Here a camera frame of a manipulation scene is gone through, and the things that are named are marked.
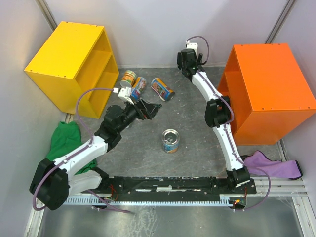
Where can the tall orange blue can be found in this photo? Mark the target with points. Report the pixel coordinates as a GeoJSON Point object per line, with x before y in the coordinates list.
{"type": "Point", "coordinates": [163, 91]}

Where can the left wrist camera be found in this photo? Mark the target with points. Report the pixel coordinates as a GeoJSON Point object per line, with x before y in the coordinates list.
{"type": "Point", "coordinates": [124, 94]}

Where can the green cloth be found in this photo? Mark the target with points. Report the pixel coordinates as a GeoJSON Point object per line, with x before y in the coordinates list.
{"type": "Point", "coordinates": [66, 138]}

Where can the orange label can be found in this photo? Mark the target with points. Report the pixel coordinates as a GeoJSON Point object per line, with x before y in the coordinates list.
{"type": "Point", "coordinates": [128, 79]}

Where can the blue can pull tab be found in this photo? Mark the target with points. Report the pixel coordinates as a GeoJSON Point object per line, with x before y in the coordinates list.
{"type": "Point", "coordinates": [170, 140]}

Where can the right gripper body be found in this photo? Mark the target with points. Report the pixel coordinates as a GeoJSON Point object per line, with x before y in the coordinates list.
{"type": "Point", "coordinates": [194, 58]}

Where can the tall blue red can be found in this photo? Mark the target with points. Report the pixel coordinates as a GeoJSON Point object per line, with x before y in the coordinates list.
{"type": "Point", "coordinates": [138, 88]}

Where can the purple cloth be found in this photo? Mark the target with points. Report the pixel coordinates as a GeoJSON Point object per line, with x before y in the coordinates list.
{"type": "Point", "coordinates": [259, 164]}

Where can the orange shelf cabinet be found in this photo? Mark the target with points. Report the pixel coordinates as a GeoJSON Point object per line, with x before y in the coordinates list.
{"type": "Point", "coordinates": [269, 95]}

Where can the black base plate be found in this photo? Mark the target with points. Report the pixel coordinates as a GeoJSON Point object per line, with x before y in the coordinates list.
{"type": "Point", "coordinates": [164, 189]}

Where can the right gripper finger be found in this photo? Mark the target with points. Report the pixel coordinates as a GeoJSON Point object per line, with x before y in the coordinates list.
{"type": "Point", "coordinates": [199, 59]}
{"type": "Point", "coordinates": [179, 60]}

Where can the yellow shelf cabinet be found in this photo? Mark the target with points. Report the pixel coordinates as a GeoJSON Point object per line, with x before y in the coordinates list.
{"type": "Point", "coordinates": [74, 66]}

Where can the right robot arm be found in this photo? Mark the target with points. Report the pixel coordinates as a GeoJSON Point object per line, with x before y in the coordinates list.
{"type": "Point", "coordinates": [218, 115]}

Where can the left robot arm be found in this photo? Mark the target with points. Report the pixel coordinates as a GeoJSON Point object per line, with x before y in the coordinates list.
{"type": "Point", "coordinates": [55, 180]}

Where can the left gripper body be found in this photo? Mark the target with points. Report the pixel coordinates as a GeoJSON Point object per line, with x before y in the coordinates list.
{"type": "Point", "coordinates": [133, 111]}

